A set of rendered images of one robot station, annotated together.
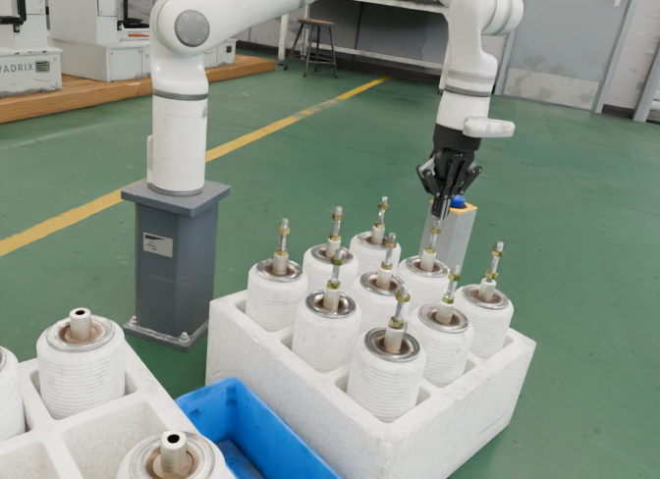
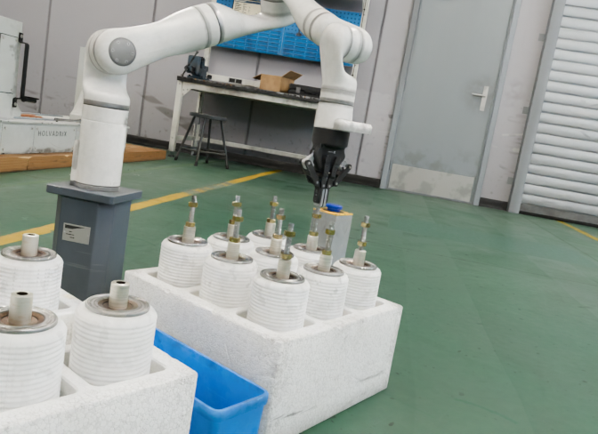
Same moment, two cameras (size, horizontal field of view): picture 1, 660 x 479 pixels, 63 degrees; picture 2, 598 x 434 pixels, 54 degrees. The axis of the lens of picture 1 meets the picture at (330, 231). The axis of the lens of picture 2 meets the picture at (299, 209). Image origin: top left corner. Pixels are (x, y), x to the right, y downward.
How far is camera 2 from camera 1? 37 cm
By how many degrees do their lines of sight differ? 16
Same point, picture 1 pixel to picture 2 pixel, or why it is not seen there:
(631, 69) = (500, 165)
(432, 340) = (315, 281)
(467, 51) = (334, 70)
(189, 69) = (115, 87)
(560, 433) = (430, 394)
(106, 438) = not seen: hidden behind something
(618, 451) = (478, 405)
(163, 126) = (91, 129)
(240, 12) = (160, 44)
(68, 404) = not seen: hidden behind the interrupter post
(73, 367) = (24, 272)
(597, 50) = (469, 148)
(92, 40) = not seen: outside the picture
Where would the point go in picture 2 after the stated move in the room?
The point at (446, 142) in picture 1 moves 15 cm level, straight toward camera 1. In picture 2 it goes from (321, 140) to (316, 140)
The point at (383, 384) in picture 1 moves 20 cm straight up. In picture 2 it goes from (276, 301) to (296, 177)
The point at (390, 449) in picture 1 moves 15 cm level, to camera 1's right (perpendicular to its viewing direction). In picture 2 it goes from (282, 344) to (379, 357)
